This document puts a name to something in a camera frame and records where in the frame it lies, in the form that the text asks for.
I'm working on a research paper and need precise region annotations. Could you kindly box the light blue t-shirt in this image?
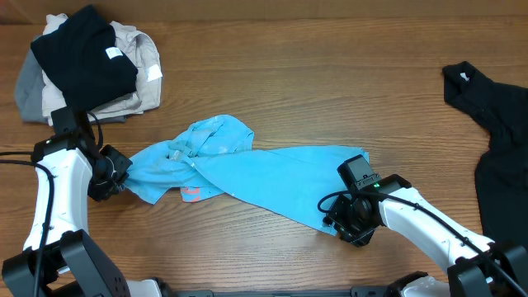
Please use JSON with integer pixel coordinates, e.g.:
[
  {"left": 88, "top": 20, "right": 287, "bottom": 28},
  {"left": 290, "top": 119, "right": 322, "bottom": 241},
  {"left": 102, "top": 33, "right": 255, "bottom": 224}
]
[{"left": 125, "top": 115, "right": 370, "bottom": 235}]

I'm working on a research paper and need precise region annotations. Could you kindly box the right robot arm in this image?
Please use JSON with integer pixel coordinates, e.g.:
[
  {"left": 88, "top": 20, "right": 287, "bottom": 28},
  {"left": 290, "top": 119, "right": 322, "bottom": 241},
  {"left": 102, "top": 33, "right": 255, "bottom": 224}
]
[{"left": 323, "top": 155, "right": 527, "bottom": 296}]

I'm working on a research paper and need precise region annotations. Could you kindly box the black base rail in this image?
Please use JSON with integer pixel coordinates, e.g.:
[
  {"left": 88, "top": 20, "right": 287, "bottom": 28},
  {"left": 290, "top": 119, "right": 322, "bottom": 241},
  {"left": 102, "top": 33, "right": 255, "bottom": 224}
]
[{"left": 161, "top": 286, "right": 399, "bottom": 297}]

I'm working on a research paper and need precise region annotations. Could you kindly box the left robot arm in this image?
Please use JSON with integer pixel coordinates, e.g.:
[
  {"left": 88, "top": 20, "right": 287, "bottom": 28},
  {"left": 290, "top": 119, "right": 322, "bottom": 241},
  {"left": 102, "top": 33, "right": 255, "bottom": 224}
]
[{"left": 2, "top": 107, "right": 172, "bottom": 297}]

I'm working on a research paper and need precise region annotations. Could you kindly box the black shirt on right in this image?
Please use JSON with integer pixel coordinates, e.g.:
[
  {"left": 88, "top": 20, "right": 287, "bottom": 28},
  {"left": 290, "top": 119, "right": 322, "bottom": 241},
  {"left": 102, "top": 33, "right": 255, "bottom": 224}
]
[{"left": 442, "top": 61, "right": 527, "bottom": 247}]

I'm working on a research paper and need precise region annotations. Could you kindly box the folded black shirt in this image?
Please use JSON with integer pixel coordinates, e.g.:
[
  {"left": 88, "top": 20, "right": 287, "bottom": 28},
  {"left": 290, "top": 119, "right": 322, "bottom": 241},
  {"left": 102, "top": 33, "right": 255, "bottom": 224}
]
[{"left": 31, "top": 5, "right": 138, "bottom": 111}]

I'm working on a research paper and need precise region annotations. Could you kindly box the folded grey garment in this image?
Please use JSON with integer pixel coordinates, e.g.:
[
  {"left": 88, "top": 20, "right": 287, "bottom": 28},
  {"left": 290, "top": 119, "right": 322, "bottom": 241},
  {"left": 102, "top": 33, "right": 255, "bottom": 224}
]
[{"left": 14, "top": 49, "right": 140, "bottom": 124}]

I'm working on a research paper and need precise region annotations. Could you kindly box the folded beige shirt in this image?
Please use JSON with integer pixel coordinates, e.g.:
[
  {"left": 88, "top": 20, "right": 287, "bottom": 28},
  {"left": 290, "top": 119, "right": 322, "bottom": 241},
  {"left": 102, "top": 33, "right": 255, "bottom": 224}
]
[{"left": 42, "top": 13, "right": 163, "bottom": 126}]

